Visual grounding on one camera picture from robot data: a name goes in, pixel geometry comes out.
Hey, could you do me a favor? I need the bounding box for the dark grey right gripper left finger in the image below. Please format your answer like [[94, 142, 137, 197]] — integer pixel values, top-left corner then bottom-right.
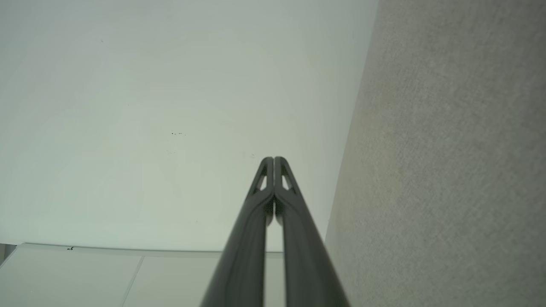
[[200, 156, 274, 307]]

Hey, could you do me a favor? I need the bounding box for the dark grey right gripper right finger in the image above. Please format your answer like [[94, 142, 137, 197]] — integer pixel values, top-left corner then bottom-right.
[[274, 156, 351, 307]]

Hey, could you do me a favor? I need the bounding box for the grey fabric sofa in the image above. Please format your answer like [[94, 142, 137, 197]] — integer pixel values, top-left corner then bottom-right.
[[325, 0, 546, 307]]

